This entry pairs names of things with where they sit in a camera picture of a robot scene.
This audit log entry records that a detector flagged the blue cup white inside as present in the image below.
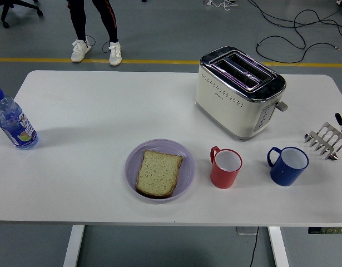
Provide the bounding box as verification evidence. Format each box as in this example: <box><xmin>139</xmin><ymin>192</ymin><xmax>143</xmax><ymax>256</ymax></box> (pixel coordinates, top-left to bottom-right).
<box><xmin>267</xmin><ymin>146</ymin><xmax>310</xmax><ymax>187</ymax></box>

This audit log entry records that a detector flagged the red cup white inside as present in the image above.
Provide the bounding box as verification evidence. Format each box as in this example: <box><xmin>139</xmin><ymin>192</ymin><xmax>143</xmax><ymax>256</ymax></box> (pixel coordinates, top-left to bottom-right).
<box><xmin>210</xmin><ymin>146</ymin><xmax>243</xmax><ymax>190</ymax></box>

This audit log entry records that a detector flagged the slice of toast bread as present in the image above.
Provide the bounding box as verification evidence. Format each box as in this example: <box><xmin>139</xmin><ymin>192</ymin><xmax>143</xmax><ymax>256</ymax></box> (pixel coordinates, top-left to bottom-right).
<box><xmin>135</xmin><ymin>149</ymin><xmax>184</xmax><ymax>199</ymax></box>

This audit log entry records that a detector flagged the black table control panel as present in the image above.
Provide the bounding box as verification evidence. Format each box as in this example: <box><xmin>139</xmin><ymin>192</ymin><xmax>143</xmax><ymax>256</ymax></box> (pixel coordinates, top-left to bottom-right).
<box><xmin>308</xmin><ymin>226</ymin><xmax>342</xmax><ymax>235</ymax></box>

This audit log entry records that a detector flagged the cream and chrome toaster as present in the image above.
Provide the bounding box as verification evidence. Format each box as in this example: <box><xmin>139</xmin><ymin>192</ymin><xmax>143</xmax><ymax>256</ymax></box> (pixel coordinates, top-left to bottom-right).
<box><xmin>195</xmin><ymin>46</ymin><xmax>289</xmax><ymax>142</ymax></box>

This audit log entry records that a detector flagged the white table leg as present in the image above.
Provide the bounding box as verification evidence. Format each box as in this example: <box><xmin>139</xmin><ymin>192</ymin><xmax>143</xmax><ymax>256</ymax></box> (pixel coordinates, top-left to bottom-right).
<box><xmin>267</xmin><ymin>226</ymin><xmax>290</xmax><ymax>267</ymax></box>
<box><xmin>62</xmin><ymin>224</ymin><xmax>86</xmax><ymax>267</ymax></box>

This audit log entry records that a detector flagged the grey box under table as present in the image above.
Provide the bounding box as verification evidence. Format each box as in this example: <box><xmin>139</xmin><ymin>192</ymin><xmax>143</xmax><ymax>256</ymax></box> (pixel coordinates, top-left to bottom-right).
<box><xmin>236</xmin><ymin>226</ymin><xmax>259</xmax><ymax>236</ymax></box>

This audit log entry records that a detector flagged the purple round plate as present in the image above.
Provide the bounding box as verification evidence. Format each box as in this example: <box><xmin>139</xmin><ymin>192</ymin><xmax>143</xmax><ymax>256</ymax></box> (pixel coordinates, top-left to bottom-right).
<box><xmin>124</xmin><ymin>139</ymin><xmax>196</xmax><ymax>205</ymax></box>

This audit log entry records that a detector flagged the person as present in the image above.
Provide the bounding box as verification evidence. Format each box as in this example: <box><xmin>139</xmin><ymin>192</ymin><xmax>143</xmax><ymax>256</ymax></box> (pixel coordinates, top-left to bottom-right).
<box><xmin>65</xmin><ymin>0</ymin><xmax>122</xmax><ymax>67</ymax></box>

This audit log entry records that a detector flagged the clear bottle blue cap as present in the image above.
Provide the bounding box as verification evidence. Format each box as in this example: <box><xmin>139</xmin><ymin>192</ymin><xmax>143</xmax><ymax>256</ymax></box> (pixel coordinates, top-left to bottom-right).
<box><xmin>0</xmin><ymin>87</ymin><xmax>39</xmax><ymax>151</ymax></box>

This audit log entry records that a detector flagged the black office chair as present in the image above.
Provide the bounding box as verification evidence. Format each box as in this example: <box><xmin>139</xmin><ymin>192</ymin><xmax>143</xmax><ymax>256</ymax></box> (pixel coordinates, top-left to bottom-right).
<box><xmin>0</xmin><ymin>0</ymin><xmax>44</xmax><ymax>29</ymax></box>

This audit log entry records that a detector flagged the black floor cable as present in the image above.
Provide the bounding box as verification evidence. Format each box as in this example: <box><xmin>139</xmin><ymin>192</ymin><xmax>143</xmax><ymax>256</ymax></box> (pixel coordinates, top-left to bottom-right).
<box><xmin>247</xmin><ymin>0</ymin><xmax>342</xmax><ymax>64</ymax></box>

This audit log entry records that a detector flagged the thin black hanging cable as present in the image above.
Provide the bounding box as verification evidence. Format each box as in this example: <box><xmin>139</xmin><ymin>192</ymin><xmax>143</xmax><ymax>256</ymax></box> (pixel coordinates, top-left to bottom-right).
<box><xmin>248</xmin><ymin>226</ymin><xmax>260</xmax><ymax>267</ymax></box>

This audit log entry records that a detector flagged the white floor cable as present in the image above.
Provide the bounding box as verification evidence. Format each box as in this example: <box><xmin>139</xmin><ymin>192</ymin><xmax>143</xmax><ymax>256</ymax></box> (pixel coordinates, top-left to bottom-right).
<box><xmin>202</xmin><ymin>0</ymin><xmax>238</xmax><ymax>12</ymax></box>

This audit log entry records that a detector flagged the thin black floor wire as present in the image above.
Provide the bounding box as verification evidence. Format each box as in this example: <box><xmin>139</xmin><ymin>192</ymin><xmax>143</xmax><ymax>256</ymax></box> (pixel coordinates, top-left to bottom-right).
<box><xmin>84</xmin><ymin>34</ymin><xmax>113</xmax><ymax>54</ymax></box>

